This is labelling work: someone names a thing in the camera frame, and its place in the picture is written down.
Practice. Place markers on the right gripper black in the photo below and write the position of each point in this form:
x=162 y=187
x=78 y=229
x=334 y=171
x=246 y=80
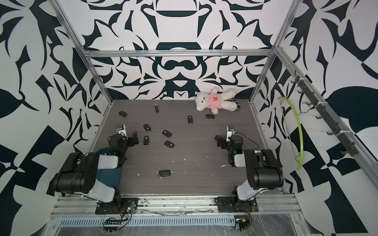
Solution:
x=220 y=140

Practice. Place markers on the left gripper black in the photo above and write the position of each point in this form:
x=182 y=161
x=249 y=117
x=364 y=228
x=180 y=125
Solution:
x=133 y=142

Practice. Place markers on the dark teal storage box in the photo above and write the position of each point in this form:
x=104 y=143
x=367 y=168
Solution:
x=110 y=177

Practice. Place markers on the black car key front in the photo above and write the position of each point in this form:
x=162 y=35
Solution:
x=164 y=173

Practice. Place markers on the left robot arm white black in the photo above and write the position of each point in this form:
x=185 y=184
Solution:
x=78 y=174

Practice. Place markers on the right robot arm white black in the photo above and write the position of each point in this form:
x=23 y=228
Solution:
x=263 y=170

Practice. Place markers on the black connector box right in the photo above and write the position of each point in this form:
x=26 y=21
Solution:
x=242 y=224

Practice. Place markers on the black connector box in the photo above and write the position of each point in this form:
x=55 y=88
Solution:
x=112 y=225
x=242 y=224

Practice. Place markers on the black connector box left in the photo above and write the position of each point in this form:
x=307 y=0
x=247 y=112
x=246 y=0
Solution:
x=112 y=225

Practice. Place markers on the white teddy bear pink shirt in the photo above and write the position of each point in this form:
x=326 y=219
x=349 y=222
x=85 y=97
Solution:
x=215 y=100

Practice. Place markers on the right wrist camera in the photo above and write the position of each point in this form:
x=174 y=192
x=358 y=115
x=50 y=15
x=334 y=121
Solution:
x=230 y=132

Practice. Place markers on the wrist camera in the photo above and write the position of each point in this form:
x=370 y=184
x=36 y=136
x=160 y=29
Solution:
x=230 y=132
x=121 y=130

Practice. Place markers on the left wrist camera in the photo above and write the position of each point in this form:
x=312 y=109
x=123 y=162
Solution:
x=121 y=130

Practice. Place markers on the car key with metal ring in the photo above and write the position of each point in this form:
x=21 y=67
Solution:
x=156 y=108

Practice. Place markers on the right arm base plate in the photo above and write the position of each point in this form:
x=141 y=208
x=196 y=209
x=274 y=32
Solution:
x=226 y=204

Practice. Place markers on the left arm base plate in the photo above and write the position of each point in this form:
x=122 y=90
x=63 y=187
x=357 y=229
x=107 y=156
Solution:
x=126 y=205

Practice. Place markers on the black hook rail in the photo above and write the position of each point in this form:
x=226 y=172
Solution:
x=327 y=114

